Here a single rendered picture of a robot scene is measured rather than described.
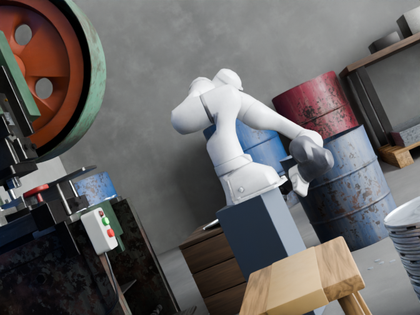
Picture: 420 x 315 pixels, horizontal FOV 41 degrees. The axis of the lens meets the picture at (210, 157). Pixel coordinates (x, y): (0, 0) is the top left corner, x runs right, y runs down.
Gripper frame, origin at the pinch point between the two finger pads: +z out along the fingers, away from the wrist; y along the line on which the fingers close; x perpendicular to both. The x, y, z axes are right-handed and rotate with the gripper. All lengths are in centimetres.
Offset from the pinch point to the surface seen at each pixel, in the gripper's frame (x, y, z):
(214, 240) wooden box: 18.2, -5.4, 15.8
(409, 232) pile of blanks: 74, -23, -74
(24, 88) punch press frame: 51, 84, 35
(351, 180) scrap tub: -25.0, -13.3, -31.7
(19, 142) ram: 69, 61, 32
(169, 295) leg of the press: 37, -15, 35
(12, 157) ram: 73, 57, 34
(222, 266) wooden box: 18.6, -16.0, 18.7
